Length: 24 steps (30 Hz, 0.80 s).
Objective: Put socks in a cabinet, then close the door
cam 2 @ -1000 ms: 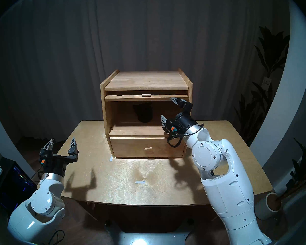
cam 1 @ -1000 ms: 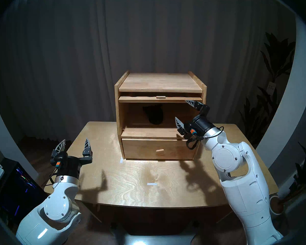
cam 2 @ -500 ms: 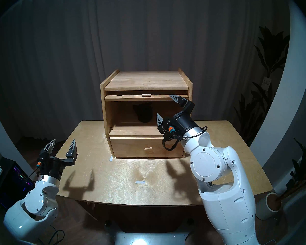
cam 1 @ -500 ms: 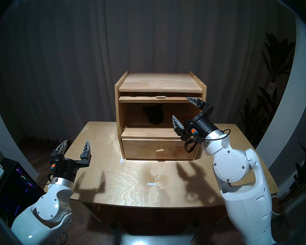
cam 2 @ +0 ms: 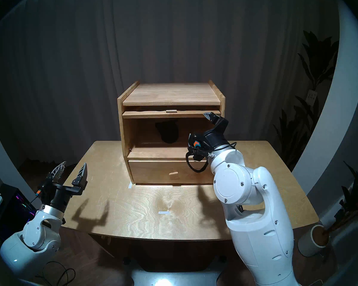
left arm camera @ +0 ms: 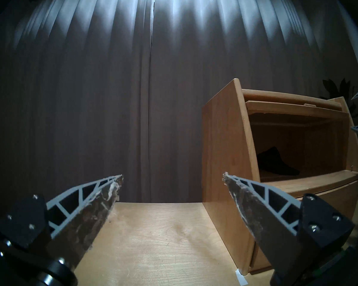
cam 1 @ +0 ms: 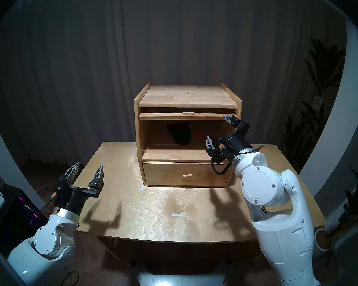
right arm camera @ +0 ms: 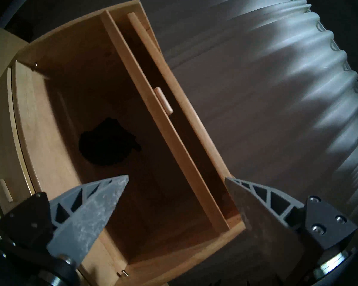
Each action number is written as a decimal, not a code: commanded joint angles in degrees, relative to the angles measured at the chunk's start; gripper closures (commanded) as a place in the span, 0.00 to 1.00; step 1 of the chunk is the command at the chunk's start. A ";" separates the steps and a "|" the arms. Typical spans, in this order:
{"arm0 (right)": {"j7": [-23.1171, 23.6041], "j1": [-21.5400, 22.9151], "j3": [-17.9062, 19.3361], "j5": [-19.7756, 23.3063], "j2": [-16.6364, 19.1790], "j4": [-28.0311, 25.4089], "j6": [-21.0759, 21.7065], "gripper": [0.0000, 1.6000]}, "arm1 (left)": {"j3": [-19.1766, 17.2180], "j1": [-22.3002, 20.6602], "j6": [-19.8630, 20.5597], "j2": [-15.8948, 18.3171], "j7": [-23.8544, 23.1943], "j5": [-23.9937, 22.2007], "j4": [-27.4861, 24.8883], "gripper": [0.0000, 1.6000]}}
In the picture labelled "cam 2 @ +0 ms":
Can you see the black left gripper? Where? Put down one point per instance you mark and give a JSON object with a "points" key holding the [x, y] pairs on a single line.
{"points": [[58, 196]]}

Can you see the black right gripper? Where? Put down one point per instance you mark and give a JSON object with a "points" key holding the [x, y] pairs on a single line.
{"points": [[208, 141]]}

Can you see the black sock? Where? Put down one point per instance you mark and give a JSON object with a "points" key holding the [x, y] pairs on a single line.
{"points": [[168, 133]]}

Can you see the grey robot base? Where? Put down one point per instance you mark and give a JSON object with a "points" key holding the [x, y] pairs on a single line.
{"points": [[173, 278]]}

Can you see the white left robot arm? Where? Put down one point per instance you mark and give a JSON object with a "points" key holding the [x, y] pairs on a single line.
{"points": [[32, 237]]}

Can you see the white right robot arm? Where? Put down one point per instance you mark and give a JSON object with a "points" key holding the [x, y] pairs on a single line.
{"points": [[256, 217]]}

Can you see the wooden drawer with peg knob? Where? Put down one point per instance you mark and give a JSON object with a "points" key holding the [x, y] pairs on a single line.
{"points": [[155, 172]]}

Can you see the black computer with coloured lights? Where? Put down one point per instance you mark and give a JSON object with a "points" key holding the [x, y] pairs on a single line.
{"points": [[15, 205]]}

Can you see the white plant tag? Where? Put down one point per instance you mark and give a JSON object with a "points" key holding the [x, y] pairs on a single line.
{"points": [[311, 97]]}

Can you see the long white tape strip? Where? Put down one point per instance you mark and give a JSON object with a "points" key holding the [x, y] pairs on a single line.
{"points": [[164, 212]]}

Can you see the grey curtain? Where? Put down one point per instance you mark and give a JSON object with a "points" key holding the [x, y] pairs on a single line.
{"points": [[167, 35]]}

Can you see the tall dark leafy plant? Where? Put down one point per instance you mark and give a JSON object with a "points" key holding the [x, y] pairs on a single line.
{"points": [[316, 59]]}

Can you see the white round plant pot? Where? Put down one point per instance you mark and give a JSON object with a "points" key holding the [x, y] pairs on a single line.
{"points": [[308, 243]]}

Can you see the dark plant in white pot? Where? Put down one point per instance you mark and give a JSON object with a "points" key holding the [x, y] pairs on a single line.
{"points": [[353, 199]]}

